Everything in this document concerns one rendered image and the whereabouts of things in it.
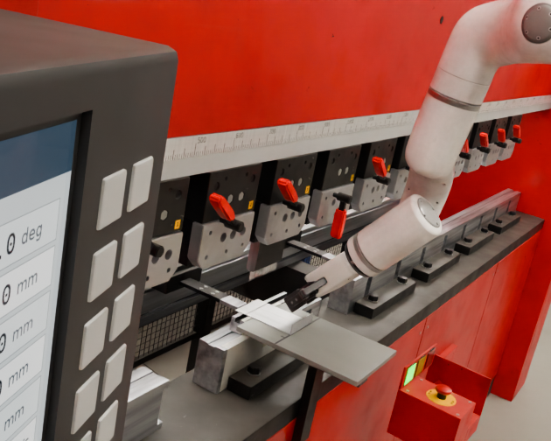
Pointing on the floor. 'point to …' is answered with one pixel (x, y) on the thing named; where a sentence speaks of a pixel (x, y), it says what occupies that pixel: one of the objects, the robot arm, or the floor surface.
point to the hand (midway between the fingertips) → (302, 297)
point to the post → (200, 328)
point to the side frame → (513, 358)
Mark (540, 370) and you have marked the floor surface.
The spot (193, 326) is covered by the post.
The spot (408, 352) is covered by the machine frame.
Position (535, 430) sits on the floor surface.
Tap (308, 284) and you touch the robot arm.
